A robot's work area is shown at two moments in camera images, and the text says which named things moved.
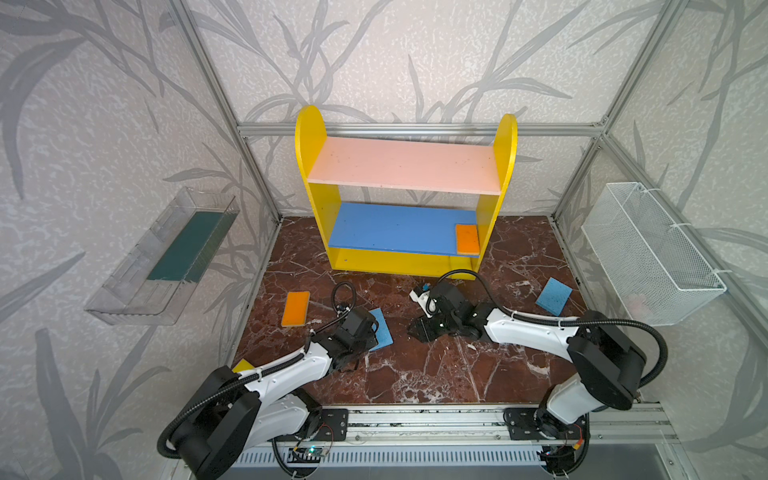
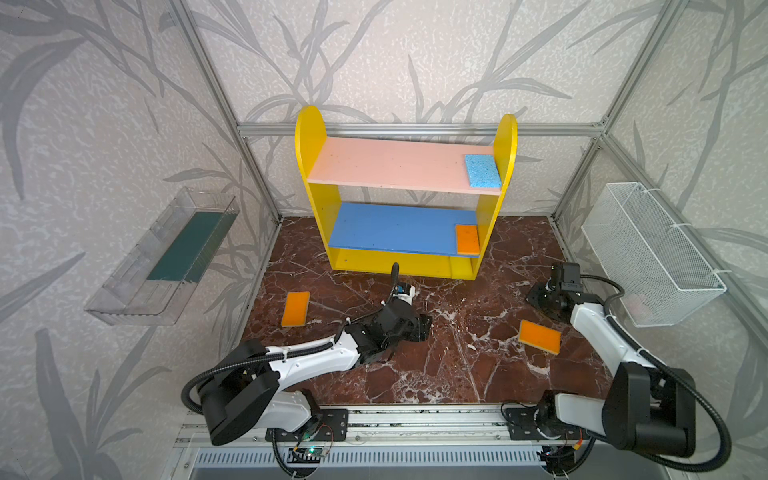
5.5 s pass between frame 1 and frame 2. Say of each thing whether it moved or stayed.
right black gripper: moved
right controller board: stayed
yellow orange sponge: stayed
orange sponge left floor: stayed
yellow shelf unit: stayed
